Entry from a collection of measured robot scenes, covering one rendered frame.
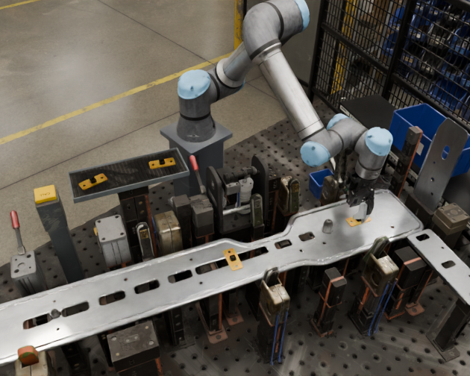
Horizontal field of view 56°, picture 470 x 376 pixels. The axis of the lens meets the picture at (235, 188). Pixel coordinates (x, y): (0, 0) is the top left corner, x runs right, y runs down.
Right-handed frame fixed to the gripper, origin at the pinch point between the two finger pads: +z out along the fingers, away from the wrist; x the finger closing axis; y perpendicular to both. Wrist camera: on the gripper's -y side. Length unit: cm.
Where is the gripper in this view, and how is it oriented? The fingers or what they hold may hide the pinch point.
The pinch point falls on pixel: (357, 210)
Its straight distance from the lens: 157.3
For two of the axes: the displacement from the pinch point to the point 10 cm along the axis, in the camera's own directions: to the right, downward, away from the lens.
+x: 3.4, 7.2, -6.1
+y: -9.4, 2.4, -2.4
